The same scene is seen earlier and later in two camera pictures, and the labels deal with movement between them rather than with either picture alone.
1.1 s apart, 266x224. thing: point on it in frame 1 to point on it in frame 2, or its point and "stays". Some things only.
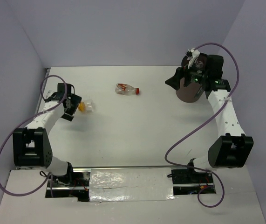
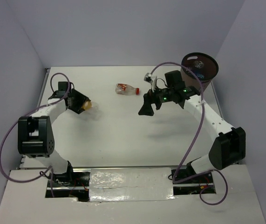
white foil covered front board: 131,195 stays
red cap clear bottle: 126,89 stays
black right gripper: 174,81 to 146,109
